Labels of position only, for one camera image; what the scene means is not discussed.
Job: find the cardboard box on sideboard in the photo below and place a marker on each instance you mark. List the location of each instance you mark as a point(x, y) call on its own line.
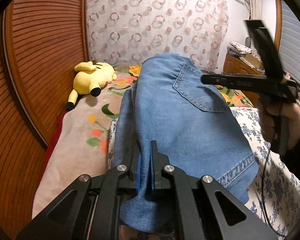
point(252, 61)

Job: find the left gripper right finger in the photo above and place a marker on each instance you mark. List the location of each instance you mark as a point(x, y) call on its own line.
point(202, 207)

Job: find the stack of papers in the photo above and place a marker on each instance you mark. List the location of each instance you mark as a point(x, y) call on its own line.
point(238, 50)

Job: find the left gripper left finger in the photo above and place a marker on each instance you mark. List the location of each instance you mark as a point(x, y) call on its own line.
point(88, 208)

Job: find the yellow Pikachu plush toy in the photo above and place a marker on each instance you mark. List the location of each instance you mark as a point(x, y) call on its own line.
point(91, 78)

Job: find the person's right hand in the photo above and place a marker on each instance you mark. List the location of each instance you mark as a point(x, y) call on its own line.
point(289, 110)

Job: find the grey window blind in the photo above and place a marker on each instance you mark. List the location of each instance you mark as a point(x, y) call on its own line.
point(290, 42)

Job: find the blue floral white quilt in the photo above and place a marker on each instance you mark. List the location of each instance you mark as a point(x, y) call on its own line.
point(270, 174)

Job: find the wooden sideboard cabinet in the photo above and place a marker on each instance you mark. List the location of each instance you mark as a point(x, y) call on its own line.
point(233, 65)

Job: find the brown louvered wardrobe door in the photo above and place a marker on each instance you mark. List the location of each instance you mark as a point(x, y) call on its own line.
point(40, 43)

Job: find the pink circle-pattern curtain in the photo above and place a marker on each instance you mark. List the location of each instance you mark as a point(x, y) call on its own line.
point(131, 31)

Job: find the blue denim jeans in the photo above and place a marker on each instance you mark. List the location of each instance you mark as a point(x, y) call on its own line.
point(166, 82)

